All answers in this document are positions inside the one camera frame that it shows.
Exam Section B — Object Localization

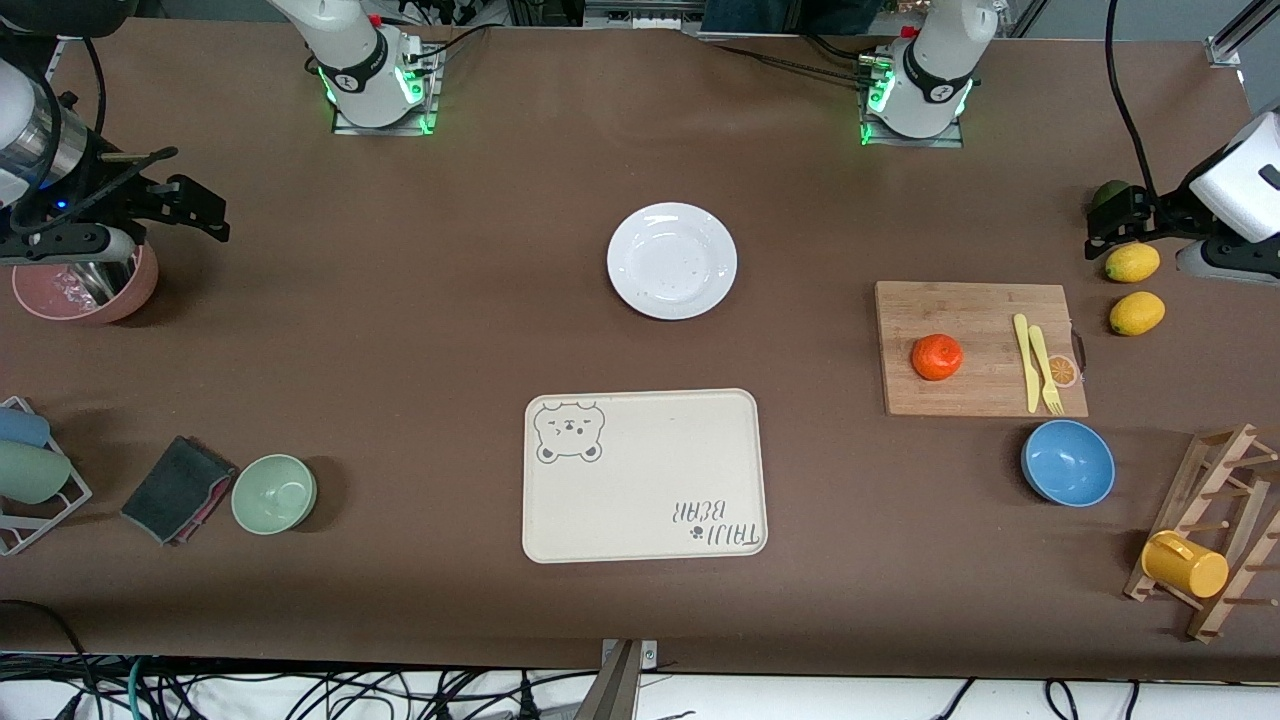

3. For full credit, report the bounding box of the orange mandarin fruit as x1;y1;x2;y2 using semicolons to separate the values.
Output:
911;333;965;382

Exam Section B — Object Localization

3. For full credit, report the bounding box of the white round plate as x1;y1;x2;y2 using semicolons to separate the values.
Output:
606;203;739;321

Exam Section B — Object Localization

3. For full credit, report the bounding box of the yellow lemon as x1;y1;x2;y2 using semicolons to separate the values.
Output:
1105;243;1161;283
1109;291;1166;337

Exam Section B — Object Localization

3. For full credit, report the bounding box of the metal scoop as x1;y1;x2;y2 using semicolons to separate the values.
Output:
58;262;137;306

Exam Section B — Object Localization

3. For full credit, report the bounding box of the pink bowl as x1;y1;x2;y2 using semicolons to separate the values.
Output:
12;240;159;326

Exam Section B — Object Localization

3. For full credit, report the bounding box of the yellow plastic fork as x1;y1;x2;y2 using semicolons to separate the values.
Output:
1028;325;1065;416

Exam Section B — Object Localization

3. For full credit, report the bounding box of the yellow plastic knife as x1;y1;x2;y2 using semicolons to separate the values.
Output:
1013;313;1042;414

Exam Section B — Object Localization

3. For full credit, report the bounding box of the bamboo cutting board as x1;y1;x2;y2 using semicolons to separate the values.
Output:
875;281;1089;418

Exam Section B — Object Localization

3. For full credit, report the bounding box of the blue bowl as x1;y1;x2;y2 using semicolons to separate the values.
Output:
1021;419;1116;508

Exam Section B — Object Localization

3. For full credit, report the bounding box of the blue cup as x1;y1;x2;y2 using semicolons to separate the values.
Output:
0;407;51;449

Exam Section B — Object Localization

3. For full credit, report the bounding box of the pale green cup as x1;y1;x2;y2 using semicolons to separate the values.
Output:
0;440;73;505

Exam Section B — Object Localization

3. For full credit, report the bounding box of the folded dark grey cloth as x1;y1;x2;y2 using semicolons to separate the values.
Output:
120;435;239;547

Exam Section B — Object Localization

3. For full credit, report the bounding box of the light green bowl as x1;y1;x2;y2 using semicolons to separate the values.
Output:
231;454;318;536

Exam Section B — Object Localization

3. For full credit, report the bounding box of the yellow mug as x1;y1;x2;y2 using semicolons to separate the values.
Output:
1141;530;1230;600

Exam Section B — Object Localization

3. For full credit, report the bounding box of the wooden mug rack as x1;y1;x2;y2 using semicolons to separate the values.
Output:
1123;423;1280;643

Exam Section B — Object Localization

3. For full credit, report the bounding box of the person in blue jeans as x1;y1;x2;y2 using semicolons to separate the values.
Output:
700;0;886;37

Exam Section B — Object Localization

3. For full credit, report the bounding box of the beige tray with bear print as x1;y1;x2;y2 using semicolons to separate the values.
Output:
522;388;769;564

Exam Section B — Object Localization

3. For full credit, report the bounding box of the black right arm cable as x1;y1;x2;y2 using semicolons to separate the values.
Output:
82;38;109;143

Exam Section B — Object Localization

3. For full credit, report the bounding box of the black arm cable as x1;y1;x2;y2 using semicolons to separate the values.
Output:
1104;0;1161;197
82;38;109;143

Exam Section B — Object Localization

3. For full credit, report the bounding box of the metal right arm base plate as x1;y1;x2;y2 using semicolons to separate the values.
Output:
332;45;442;136

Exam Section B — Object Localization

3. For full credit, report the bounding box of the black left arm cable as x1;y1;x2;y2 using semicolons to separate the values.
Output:
1104;0;1161;197

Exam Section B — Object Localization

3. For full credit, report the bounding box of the aluminium frame profile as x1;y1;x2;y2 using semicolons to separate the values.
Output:
1205;0;1280;68

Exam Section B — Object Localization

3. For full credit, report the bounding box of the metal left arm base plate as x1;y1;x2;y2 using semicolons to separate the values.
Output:
860;60;965;149

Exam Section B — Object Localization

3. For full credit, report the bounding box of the white wire cup rack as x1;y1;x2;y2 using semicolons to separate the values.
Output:
0;396;93;557

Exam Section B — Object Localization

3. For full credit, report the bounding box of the black base power cable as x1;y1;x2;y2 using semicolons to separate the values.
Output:
405;25;491;63
712;42;869;83

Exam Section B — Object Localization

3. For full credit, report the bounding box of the metal table edge bracket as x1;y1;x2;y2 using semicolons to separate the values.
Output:
600;640;658;720

